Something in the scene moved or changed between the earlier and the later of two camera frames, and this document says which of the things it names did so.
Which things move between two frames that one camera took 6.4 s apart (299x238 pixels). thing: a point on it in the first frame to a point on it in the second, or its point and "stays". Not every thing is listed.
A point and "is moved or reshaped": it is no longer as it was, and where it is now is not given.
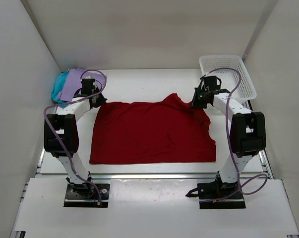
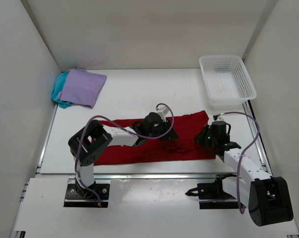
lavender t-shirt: [73, 82] stays
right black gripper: [195, 103] to [200, 139]
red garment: [166, 131] is moved or reshaped
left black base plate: [74, 199] stays
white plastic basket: [229, 78] stays
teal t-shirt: [57, 87] stays
